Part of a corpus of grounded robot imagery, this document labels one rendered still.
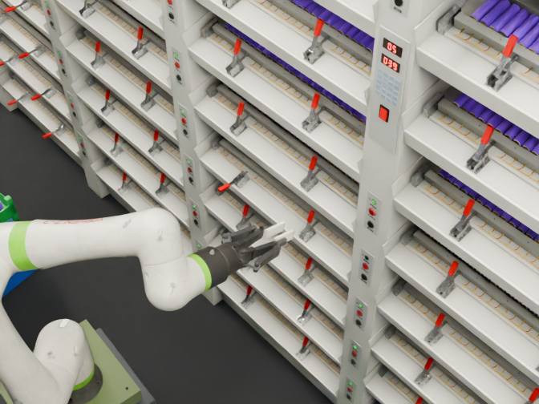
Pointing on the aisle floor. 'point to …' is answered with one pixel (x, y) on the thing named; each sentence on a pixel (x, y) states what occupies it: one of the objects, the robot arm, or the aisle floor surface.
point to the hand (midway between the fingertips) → (278, 234)
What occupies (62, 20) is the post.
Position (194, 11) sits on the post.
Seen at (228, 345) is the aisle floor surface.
